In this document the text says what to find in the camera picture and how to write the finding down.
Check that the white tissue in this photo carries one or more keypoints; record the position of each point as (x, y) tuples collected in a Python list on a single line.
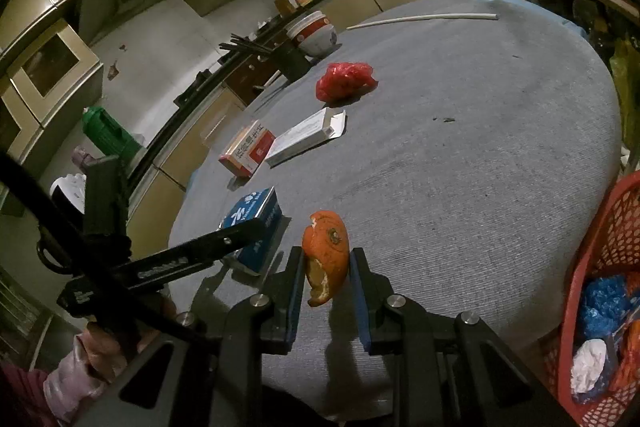
[(587, 364)]

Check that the long white tube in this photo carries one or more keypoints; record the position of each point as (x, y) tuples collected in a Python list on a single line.
[(425, 18)]

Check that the wooden knife block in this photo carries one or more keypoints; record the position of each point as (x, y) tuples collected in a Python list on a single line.
[(284, 4)]

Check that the orange peel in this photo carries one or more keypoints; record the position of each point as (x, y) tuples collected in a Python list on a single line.
[(330, 252)]

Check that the black chopstick cup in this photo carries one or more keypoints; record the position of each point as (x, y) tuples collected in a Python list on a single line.
[(295, 62)]

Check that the blue white logo box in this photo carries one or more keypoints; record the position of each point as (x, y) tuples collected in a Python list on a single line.
[(255, 212)]

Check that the orange medicine box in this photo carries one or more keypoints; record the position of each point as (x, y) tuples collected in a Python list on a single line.
[(247, 149)]

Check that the blue plastic bag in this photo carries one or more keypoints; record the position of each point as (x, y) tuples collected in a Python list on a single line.
[(602, 302)]

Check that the red plastic bag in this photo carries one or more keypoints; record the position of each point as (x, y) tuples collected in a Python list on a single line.
[(345, 79)]

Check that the orange snack packet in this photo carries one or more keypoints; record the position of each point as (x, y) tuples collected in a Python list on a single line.
[(632, 357)]

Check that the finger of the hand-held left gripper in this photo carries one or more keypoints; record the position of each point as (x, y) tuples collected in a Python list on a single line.
[(200, 252)]

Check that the red plastic basket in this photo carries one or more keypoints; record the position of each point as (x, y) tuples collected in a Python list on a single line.
[(615, 227)]

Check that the yellow green plastic bag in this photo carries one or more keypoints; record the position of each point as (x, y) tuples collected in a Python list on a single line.
[(625, 82)]

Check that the glass door wall cabinet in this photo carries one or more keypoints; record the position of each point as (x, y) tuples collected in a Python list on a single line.
[(50, 57)]

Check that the person's left hand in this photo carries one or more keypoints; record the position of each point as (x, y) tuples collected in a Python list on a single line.
[(102, 349)]

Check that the white bowl red band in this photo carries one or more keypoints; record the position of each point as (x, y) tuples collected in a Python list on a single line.
[(320, 44), (307, 23)]

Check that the person's left forearm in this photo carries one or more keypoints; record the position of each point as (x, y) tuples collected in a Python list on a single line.
[(70, 392)]

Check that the person's dark red clothing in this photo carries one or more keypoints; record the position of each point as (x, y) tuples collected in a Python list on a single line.
[(20, 397)]

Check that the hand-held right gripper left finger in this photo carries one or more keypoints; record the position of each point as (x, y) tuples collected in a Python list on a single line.
[(297, 292)]

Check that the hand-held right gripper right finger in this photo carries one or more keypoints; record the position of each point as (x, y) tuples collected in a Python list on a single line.
[(359, 297)]

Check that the green thermos jug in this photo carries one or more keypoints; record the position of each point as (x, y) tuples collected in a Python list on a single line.
[(110, 132)]

